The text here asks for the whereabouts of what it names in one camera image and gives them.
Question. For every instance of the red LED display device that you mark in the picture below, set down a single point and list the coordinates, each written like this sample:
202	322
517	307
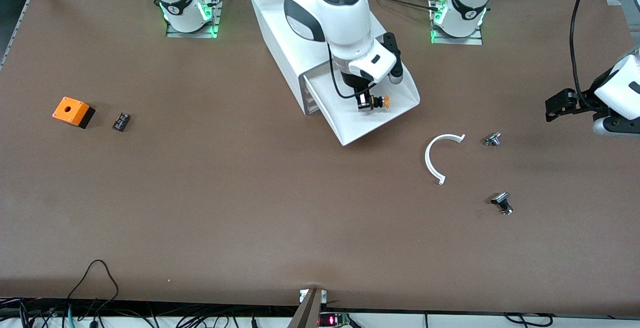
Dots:
332	320

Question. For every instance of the small silver metal part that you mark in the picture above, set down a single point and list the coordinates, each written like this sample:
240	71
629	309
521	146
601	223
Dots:
492	139

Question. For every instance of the orange button box with hole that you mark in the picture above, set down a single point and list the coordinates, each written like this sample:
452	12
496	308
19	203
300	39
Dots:
70	110

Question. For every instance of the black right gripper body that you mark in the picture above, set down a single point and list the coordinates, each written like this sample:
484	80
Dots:
358	87

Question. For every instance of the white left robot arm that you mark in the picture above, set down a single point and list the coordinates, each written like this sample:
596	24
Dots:
622	85

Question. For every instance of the orange push button switch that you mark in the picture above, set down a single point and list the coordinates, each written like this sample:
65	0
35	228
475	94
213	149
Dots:
385	101

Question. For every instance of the white curved plastic arc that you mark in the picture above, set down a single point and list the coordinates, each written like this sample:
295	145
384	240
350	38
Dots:
428	160

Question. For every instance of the white drawer cabinet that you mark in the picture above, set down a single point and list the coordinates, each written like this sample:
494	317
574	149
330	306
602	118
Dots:
272	22

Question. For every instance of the small black-headed metal part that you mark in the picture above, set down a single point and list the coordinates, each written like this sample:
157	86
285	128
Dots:
502	203

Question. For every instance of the dark printed capacitor cylinder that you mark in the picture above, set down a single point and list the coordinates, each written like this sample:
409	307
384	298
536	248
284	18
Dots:
121	121

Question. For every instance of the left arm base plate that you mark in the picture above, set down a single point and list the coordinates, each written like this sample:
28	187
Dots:
437	37

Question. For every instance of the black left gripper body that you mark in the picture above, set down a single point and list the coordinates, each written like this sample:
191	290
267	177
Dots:
588	101

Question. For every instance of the white plastic drawer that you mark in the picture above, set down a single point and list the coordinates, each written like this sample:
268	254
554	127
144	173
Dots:
311	93
370	122
312	101
314	109

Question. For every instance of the brown camera stand beam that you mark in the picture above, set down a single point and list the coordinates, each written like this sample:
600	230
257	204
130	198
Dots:
306	313

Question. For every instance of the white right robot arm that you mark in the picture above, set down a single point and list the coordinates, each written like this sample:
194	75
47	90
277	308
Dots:
335	12

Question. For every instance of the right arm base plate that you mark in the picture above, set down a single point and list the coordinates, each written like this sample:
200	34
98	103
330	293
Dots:
216	12

